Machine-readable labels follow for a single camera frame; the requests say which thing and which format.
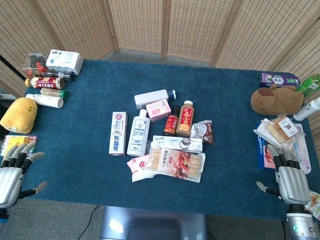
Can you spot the slim black bottle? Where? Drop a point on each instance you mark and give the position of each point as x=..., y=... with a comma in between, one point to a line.
x=60, y=75

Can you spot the jar with green cap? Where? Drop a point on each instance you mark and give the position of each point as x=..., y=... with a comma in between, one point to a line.
x=53, y=93

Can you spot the dark bottle red label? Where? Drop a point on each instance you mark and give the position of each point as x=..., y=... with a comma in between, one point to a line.
x=172, y=122

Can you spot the white bottle black print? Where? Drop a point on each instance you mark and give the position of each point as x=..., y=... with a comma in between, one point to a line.
x=306, y=110

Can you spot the white tube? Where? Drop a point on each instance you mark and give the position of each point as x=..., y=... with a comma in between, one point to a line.
x=45, y=100

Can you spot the white lotion bottle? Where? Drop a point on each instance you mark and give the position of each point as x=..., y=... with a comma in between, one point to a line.
x=138, y=135

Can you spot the pink toothbrush pack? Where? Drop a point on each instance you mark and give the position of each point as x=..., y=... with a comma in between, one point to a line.
x=303, y=152

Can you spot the white tissue pack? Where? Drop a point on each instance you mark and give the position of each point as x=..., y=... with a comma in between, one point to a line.
x=64, y=61

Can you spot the blue table mat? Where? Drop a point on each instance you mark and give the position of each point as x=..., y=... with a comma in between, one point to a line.
x=225, y=112

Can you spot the green drink bottle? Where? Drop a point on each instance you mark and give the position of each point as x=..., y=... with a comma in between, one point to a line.
x=310, y=86

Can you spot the pink white pouch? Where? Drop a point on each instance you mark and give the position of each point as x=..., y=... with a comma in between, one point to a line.
x=138, y=170

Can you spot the brown drink bottle white cap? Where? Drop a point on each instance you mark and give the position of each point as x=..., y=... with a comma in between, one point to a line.
x=185, y=120

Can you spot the clear packaged snack tray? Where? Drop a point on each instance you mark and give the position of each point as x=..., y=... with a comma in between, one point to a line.
x=265, y=131

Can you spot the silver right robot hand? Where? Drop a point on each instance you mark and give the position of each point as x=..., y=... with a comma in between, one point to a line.
x=292, y=185

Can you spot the yellow plush toy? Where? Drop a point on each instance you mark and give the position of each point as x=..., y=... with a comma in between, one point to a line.
x=18, y=115

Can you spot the red Costa coffee bottle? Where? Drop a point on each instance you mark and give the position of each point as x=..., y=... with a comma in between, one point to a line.
x=46, y=82

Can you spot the clear box red items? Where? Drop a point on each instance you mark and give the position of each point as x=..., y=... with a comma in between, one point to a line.
x=35, y=65

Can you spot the small pink box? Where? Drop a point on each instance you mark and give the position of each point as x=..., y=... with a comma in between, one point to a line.
x=158, y=110

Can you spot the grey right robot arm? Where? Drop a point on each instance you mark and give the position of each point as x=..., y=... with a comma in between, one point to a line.
x=300, y=225

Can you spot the packaged sandwich cakes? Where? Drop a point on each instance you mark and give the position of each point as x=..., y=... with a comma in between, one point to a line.
x=283, y=128

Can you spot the blue pink package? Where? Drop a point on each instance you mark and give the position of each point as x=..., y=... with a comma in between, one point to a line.
x=262, y=155

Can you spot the bamboo skewers pack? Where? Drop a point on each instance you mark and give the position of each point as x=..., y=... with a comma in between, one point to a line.
x=180, y=163

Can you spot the wicker folding screen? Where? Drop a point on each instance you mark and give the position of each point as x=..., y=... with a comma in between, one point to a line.
x=195, y=27

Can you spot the purple box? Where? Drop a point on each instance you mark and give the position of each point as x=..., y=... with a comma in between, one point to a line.
x=277, y=80

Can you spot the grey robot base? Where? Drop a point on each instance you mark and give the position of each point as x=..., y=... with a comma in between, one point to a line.
x=152, y=223

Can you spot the white bottle blue cap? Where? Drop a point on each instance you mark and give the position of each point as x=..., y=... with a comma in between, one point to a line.
x=152, y=98

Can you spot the brown capybara plush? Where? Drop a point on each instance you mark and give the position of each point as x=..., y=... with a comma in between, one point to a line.
x=277, y=101

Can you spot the pink white toothpaste box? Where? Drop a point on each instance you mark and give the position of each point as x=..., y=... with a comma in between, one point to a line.
x=118, y=133

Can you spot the brown white snack packet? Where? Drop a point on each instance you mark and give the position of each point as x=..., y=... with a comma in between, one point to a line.
x=203, y=130

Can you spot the white snack bag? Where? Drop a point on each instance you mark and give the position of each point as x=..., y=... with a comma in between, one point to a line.
x=315, y=203

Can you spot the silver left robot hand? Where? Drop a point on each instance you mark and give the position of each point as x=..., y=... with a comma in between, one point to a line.
x=10, y=182

